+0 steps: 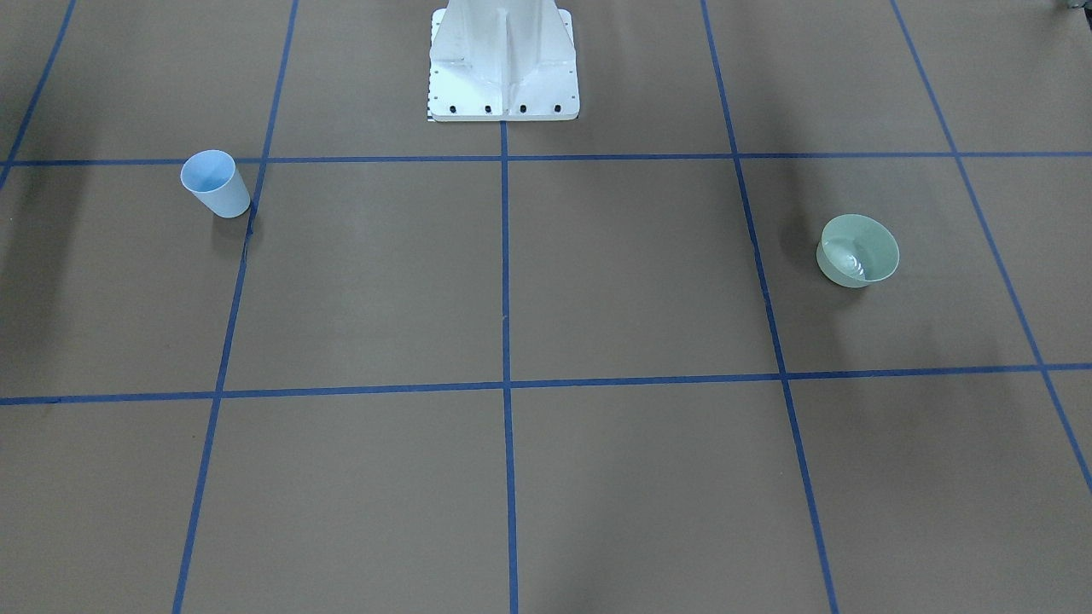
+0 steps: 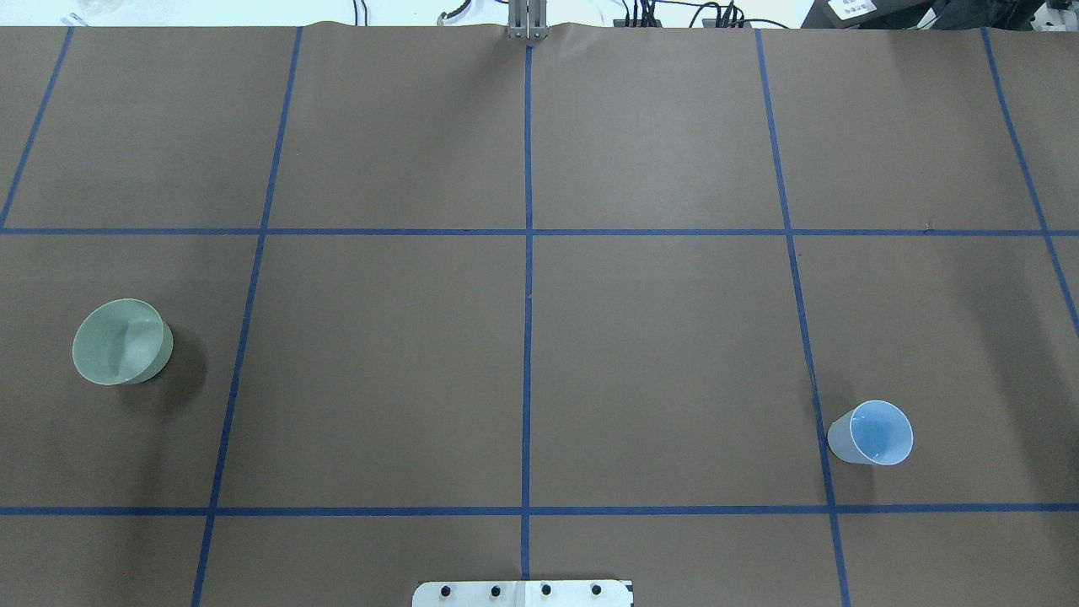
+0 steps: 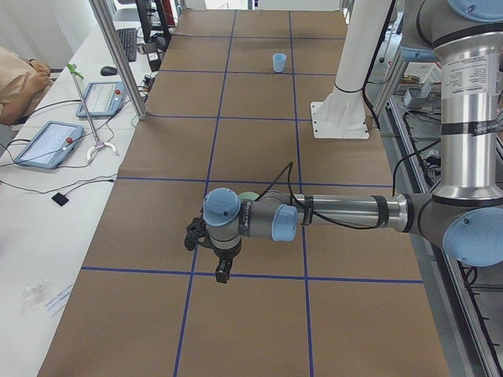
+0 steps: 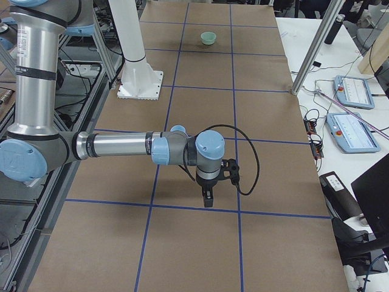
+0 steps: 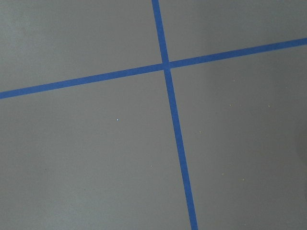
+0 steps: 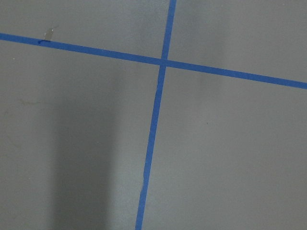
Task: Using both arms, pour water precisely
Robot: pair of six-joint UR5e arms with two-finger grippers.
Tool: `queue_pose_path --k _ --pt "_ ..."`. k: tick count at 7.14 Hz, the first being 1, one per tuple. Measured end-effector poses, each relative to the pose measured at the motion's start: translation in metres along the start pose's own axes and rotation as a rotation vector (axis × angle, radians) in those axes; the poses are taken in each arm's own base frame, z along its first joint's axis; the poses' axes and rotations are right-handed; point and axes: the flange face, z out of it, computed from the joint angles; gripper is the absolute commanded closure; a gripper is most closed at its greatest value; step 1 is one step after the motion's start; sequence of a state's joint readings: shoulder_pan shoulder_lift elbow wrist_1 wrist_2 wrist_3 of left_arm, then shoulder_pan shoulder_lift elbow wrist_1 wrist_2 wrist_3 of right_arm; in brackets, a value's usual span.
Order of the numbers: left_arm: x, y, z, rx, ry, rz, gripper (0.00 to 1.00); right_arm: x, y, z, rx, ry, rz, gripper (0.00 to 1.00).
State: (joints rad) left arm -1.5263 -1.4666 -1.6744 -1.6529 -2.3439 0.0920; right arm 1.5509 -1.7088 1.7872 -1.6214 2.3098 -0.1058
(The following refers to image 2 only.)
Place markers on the light blue plastic cup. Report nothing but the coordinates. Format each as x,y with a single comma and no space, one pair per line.
873,433

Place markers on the green plastic bowl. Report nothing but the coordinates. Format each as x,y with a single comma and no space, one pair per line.
126,341

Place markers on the aluminium frame post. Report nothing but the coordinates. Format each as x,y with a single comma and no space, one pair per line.
527,20

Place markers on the white camera stand base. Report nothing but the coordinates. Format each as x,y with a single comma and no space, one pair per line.
573,592

